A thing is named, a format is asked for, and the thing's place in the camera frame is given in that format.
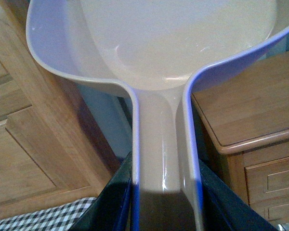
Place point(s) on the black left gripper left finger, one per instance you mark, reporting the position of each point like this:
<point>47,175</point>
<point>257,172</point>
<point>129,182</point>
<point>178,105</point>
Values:
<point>109,212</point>

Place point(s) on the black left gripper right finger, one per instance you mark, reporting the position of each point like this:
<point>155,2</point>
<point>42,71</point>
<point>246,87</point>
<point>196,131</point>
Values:
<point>224,210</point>

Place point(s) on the grey plastic dustpan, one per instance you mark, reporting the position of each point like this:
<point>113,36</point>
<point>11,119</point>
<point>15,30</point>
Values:
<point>157,53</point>

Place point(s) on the black white checkered bedsheet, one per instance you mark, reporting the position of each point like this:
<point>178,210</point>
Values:
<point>59,218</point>

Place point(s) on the wooden headboard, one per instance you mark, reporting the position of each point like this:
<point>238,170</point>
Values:
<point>52,151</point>

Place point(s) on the wooden nightstand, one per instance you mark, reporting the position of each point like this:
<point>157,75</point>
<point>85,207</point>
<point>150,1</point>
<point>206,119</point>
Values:
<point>245,123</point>

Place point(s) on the grey curtain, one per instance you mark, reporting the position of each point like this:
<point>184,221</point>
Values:
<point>110,113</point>

